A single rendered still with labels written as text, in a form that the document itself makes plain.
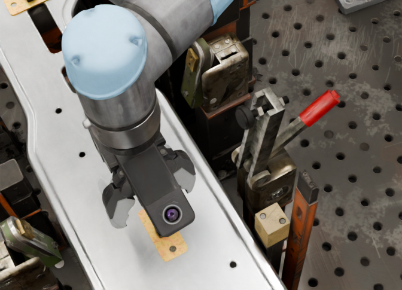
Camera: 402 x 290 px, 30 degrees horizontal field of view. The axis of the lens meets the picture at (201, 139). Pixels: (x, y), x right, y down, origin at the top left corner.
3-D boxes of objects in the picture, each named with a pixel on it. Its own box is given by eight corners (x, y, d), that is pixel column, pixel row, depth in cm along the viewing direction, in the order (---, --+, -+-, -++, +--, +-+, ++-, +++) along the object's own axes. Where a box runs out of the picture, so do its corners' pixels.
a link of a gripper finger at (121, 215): (103, 197, 98) (119, 154, 91) (123, 234, 95) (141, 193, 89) (82, 203, 96) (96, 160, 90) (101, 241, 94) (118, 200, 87)
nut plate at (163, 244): (136, 213, 104) (135, 210, 103) (161, 200, 105) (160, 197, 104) (164, 263, 101) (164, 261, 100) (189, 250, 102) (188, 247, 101)
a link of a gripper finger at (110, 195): (127, 201, 93) (145, 159, 86) (134, 213, 92) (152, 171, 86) (93, 211, 90) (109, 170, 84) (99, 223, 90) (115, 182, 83)
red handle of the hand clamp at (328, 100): (234, 156, 100) (324, 79, 95) (242, 158, 102) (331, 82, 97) (250, 180, 99) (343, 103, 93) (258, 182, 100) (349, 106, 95)
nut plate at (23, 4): (11, 17, 121) (9, 12, 120) (3, 0, 123) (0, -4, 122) (58, -5, 123) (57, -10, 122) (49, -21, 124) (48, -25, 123)
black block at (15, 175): (9, 242, 136) (-47, 176, 110) (63, 214, 138) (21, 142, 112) (26, 280, 132) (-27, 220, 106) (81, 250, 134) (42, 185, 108)
